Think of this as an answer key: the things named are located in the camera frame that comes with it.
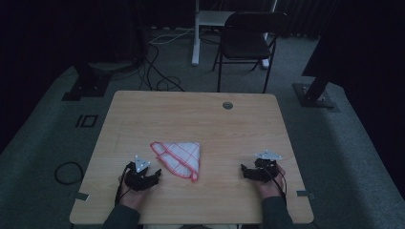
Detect black stand base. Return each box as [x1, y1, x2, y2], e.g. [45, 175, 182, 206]
[61, 62, 113, 102]

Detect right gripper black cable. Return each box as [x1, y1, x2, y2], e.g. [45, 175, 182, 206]
[268, 165, 288, 205]

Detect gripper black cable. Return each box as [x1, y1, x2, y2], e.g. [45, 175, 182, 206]
[268, 165, 288, 205]
[114, 165, 133, 206]

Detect person's left hand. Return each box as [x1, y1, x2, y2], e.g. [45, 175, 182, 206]
[117, 174, 151, 212]

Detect white floor cable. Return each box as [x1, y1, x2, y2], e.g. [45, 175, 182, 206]
[148, 27, 196, 46]

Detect black folding chair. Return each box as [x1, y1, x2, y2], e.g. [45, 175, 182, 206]
[212, 11, 289, 94]

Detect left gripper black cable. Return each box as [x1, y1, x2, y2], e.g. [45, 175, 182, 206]
[114, 165, 133, 206]

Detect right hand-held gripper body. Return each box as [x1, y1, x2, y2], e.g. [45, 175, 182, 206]
[253, 149, 284, 183]

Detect white red-checked cloth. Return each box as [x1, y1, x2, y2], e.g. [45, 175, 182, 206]
[149, 140, 202, 183]

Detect black floor cables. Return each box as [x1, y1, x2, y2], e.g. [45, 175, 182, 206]
[137, 43, 186, 93]

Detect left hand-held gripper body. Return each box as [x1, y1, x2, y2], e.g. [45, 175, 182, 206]
[124, 155, 157, 193]

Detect black slanted stand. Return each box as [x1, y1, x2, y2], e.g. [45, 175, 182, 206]
[292, 47, 339, 110]

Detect white desk frame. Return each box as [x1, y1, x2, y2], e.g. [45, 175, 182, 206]
[191, 0, 279, 70]

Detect person's right hand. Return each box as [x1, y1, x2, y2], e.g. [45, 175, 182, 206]
[254, 163, 287, 200]

